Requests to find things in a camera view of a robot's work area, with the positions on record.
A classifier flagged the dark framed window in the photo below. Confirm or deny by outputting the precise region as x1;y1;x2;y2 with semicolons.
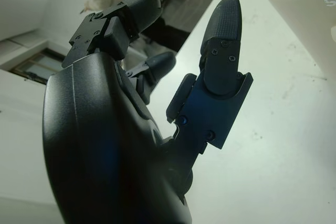
9;47;65;86

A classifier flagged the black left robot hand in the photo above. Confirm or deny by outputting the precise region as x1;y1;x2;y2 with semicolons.
41;0;254;224

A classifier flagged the white two-slot toaster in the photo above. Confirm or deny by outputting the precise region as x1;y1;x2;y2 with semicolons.
264;0;336;81

